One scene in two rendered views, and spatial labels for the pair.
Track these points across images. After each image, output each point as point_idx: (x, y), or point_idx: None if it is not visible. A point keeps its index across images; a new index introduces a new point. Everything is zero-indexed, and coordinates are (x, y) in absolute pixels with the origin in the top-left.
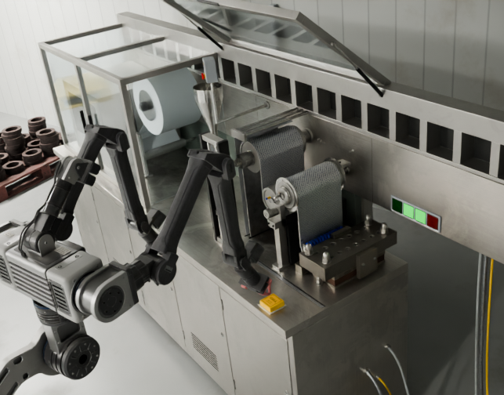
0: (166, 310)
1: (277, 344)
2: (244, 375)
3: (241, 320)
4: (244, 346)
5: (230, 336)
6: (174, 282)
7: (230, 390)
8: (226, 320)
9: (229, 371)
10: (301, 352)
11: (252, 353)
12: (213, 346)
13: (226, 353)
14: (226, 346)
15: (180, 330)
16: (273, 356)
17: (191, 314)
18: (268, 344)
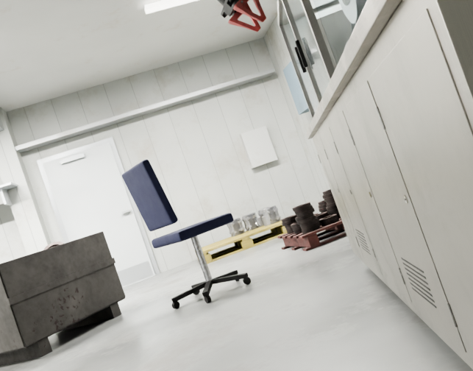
0: (385, 251)
1: (427, 59)
2: (447, 266)
3: (395, 108)
4: (420, 174)
5: (409, 184)
6: (366, 175)
7: (457, 340)
8: (394, 148)
9: (440, 288)
10: None
11: (429, 177)
12: (414, 249)
13: (423, 242)
14: (417, 224)
15: (399, 271)
16: (439, 119)
17: (388, 214)
18: (424, 95)
